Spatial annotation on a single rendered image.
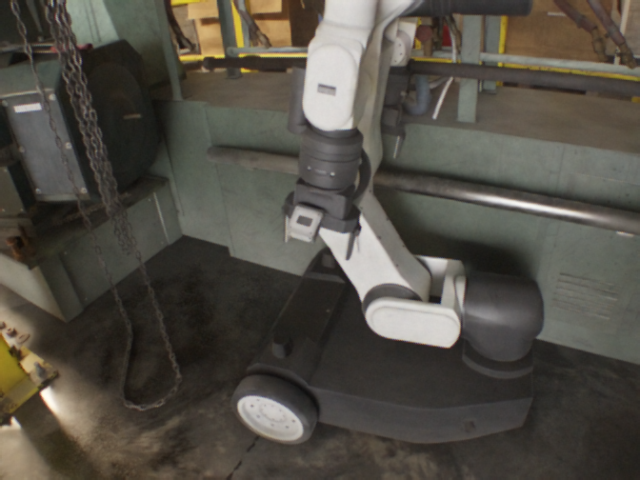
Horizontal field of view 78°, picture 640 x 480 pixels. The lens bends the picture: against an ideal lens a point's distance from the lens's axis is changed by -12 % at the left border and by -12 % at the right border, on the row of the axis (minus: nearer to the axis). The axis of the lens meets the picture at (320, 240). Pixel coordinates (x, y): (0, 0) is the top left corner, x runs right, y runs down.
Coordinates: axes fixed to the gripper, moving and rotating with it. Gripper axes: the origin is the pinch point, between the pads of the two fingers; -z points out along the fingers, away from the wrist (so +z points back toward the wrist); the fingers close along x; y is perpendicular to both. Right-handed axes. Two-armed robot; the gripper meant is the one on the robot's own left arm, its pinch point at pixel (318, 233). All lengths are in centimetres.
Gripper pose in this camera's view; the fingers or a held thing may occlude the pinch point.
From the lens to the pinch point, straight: 72.1
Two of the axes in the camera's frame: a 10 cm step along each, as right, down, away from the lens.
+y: -3.2, 5.3, -7.8
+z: 1.2, -8.0, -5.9
